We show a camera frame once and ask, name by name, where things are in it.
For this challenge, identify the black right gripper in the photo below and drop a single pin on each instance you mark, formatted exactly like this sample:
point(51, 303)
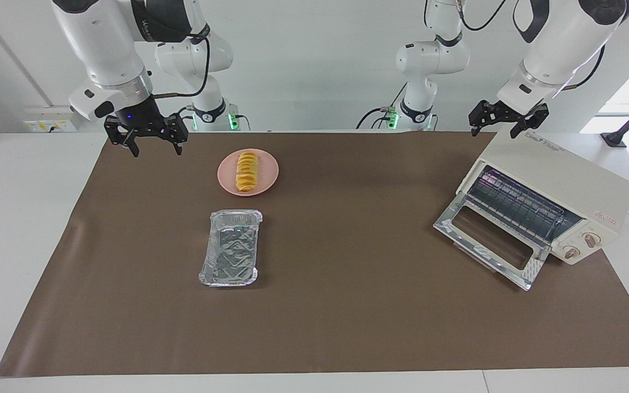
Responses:
point(140, 115)

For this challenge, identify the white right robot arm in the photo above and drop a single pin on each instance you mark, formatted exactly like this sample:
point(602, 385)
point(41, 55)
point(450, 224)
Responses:
point(107, 43)

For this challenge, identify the cream oven knob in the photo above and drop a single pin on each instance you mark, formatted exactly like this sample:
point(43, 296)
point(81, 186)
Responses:
point(571, 252)
point(592, 239)

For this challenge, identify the metal oven rack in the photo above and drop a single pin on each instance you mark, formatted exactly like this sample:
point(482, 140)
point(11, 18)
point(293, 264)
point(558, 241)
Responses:
point(522, 204)

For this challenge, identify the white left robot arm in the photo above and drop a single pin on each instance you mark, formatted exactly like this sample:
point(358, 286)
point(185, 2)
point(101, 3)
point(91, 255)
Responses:
point(560, 38)

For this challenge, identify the aluminium foil baking tray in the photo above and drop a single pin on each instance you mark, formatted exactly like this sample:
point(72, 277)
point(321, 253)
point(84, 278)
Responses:
point(231, 248)

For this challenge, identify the golden ridged bread loaf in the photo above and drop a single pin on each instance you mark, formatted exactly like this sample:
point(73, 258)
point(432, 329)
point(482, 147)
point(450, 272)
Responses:
point(247, 172)

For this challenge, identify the white wall outlet box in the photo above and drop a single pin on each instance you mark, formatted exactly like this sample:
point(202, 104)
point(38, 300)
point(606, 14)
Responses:
point(47, 124)

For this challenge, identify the glass oven door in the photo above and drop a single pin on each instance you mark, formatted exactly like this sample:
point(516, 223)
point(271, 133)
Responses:
point(456, 210)

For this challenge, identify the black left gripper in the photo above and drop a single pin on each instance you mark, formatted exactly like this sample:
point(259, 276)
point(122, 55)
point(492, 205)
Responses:
point(514, 109)

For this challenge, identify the pink round plate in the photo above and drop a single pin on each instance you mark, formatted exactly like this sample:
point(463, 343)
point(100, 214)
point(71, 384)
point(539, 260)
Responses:
point(268, 173)

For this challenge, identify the cream toaster oven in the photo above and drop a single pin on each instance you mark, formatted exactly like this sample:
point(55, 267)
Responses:
point(565, 174)

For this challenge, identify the brown table mat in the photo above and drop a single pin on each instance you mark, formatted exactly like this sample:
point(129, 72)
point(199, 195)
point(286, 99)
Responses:
point(347, 305)

